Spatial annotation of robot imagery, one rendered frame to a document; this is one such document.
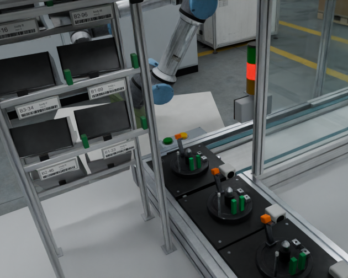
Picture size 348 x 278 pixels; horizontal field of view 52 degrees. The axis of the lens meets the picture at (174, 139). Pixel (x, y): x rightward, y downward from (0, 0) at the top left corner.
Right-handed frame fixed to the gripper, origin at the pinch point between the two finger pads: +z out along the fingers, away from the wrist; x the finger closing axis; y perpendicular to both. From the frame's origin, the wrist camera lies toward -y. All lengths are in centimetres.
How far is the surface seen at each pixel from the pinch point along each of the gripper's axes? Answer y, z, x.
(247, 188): 17, 44, -41
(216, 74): 239, -204, -160
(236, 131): 34, 11, -55
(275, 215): 8, 58, -42
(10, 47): 165, -228, 66
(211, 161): 25, 27, -36
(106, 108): -18.9, 28.3, -1.5
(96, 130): -15.7, 32.0, 2.0
